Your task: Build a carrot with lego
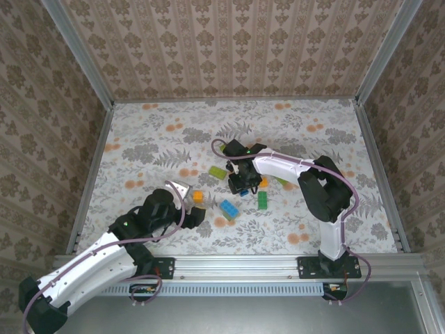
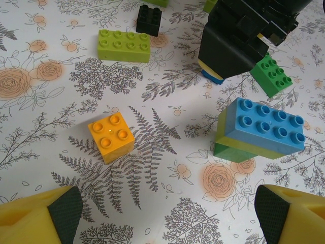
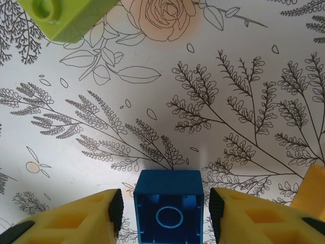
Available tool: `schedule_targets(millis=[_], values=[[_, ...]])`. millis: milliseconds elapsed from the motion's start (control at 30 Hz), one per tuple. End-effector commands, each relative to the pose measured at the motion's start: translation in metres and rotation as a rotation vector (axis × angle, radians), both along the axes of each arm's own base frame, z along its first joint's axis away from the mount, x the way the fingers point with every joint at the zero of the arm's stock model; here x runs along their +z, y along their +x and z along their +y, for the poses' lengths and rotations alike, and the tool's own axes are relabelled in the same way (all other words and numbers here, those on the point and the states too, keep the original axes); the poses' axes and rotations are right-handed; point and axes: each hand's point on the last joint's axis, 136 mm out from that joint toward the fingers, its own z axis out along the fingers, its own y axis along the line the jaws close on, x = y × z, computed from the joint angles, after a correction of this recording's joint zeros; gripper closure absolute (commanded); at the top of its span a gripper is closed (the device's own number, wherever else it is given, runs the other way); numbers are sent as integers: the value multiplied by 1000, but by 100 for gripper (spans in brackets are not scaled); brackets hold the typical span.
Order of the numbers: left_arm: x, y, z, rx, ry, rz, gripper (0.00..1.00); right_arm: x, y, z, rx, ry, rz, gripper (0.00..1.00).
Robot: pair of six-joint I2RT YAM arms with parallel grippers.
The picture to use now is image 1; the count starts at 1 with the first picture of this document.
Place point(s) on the blue 2x2 lego brick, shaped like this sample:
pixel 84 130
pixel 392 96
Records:
pixel 243 192

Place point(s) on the green 2x4 lego brick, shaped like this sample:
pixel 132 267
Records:
pixel 263 200

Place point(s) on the aluminium frame post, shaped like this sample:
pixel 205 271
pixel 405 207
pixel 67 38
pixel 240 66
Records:
pixel 385 52
pixel 79 52

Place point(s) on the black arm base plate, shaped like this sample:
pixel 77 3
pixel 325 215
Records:
pixel 165 268
pixel 307 268

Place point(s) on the lime 2x4 lego brick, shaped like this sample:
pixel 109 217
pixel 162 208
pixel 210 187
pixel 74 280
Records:
pixel 281 181
pixel 217 172
pixel 227 218

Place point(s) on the grey metal panel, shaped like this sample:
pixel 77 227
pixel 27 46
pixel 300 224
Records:
pixel 236 316

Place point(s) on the aluminium table side rail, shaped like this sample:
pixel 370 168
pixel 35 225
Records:
pixel 104 121
pixel 370 139

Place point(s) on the blue 2x4 lego brick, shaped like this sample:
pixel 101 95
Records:
pixel 229 208

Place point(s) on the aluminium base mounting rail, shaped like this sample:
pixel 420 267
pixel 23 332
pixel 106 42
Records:
pixel 236 266

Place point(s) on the orange 2x2 lego brick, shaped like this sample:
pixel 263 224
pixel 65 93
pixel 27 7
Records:
pixel 264 182
pixel 198 196

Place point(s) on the aluminium table end rail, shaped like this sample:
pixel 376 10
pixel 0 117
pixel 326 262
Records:
pixel 236 100

